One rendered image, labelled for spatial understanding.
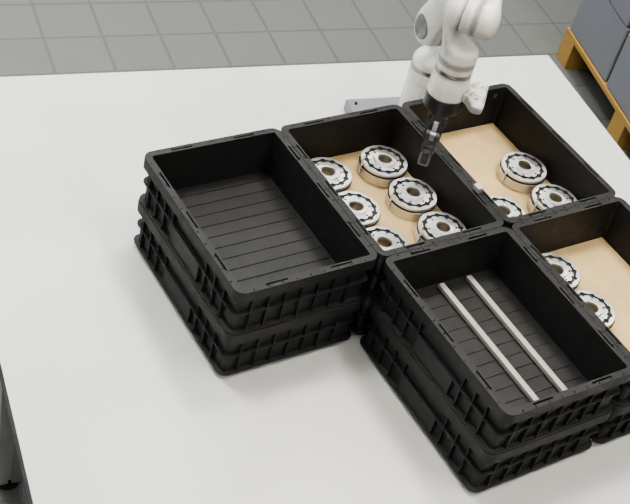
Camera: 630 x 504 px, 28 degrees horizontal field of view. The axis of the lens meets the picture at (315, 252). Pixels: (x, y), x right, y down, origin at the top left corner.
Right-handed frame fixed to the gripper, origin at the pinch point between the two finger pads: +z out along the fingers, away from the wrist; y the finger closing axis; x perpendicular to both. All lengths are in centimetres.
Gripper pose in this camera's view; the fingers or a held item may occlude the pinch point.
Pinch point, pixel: (426, 149)
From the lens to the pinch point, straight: 247.1
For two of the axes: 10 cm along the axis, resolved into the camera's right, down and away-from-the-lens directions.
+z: -2.0, 7.2, 6.7
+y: -2.3, 6.3, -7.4
